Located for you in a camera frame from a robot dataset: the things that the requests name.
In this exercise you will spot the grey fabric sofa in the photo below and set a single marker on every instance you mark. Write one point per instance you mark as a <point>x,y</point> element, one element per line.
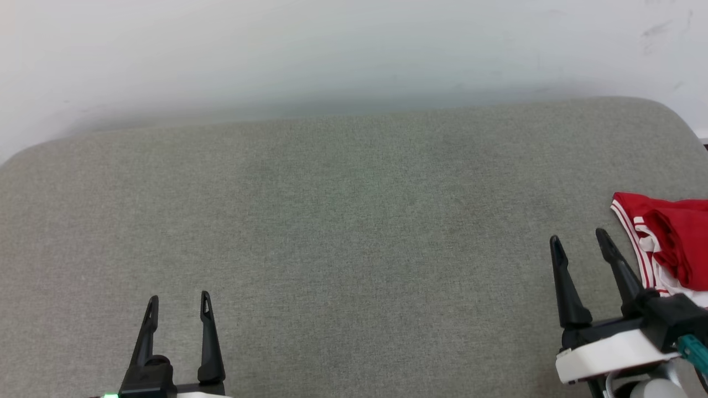
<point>332,221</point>

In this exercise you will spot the red basketball jersey white sleeves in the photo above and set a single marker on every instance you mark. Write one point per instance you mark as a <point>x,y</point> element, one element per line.
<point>677,237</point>

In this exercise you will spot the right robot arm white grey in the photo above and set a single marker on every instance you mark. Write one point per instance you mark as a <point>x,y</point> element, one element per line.
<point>652,390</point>

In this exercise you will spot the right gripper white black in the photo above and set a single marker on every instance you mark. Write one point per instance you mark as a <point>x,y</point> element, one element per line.
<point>608,354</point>

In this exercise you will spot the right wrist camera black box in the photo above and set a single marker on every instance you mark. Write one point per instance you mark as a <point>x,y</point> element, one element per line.
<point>675,318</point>

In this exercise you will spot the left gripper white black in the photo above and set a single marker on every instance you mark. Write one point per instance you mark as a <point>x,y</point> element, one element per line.
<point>202,391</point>

